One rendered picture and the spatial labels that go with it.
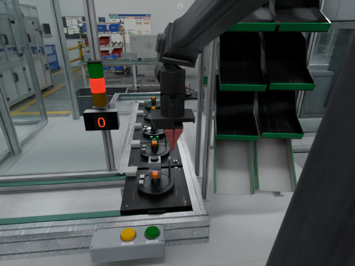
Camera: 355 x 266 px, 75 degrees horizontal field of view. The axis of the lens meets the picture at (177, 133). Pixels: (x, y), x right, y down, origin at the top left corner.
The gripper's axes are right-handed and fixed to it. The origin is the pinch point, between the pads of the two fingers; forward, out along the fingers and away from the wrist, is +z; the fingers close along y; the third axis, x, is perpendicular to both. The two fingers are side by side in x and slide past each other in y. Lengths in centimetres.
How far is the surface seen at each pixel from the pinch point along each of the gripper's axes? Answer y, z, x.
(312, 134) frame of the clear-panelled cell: -100, 37, -77
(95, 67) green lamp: 23.5, -15.0, -29.5
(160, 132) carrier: 2, 27, -65
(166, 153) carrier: -0.4, 25.9, -40.6
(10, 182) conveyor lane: 64, 31, -30
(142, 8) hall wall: 43, -82, -1069
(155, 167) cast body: 4.6, 17.6, -17.2
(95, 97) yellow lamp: 24.9, -4.5, -29.3
